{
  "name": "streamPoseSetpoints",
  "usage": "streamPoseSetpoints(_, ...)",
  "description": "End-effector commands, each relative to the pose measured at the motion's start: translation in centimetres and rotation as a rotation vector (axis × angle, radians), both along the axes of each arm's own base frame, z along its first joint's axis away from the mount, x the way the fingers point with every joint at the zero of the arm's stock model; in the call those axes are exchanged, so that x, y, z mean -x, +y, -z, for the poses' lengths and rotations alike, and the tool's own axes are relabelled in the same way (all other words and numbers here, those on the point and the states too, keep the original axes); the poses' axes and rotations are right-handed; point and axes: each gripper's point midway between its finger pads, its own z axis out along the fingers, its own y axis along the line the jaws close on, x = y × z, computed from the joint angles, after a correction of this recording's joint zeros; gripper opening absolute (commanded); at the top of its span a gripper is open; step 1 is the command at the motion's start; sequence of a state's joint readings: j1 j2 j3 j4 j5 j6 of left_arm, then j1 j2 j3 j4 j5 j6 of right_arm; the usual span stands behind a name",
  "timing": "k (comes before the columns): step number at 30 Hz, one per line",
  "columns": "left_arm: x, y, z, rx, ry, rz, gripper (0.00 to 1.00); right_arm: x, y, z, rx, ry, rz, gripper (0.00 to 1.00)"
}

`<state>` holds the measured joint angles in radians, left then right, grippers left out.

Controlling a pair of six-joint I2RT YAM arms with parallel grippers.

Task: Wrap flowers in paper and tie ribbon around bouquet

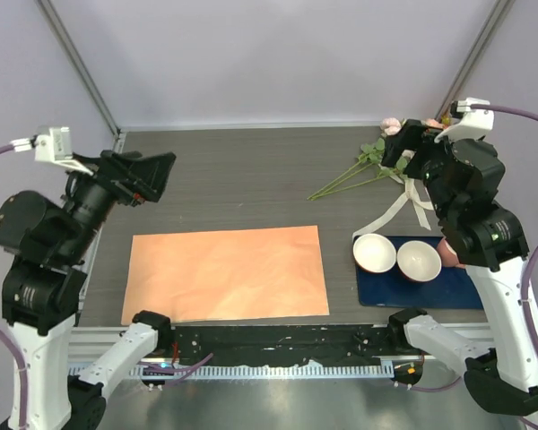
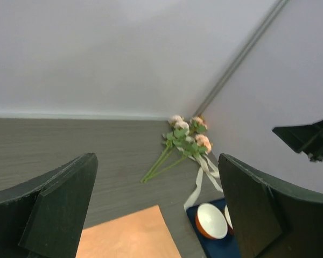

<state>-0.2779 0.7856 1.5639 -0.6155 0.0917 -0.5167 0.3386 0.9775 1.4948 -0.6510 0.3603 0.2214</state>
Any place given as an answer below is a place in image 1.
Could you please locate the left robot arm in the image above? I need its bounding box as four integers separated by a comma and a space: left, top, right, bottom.
0, 150, 176, 429

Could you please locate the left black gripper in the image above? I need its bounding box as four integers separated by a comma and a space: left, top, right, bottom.
61, 145, 178, 258

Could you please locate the pink mug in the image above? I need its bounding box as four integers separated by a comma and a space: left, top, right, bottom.
436, 237, 465, 269

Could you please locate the white bowl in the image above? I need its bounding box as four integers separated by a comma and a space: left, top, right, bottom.
396, 240, 442, 282
352, 233, 396, 273

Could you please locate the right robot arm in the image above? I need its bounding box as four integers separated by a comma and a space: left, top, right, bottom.
381, 119, 538, 417

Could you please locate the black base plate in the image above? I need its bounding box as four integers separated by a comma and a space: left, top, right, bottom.
167, 324, 421, 367

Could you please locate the white slotted cable duct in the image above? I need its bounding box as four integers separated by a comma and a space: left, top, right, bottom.
66, 363, 395, 381

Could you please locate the light pink fake flower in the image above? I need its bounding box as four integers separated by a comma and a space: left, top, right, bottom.
307, 116, 407, 202

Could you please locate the orange beige wrapping paper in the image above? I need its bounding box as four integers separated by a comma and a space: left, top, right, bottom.
121, 226, 329, 323

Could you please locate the peach fake flower with buds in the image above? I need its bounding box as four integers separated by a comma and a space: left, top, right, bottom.
421, 118, 449, 130

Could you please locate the cream ribbon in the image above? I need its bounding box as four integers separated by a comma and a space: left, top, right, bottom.
351, 178, 434, 239

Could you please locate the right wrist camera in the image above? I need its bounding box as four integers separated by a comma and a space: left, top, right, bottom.
434, 98, 494, 142

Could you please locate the left white bowl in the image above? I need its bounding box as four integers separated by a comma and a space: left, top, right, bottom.
352, 233, 396, 273

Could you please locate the dark blue mat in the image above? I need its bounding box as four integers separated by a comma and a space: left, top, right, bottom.
355, 236, 488, 310

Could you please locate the right white bowl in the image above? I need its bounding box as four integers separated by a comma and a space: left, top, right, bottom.
396, 240, 442, 282

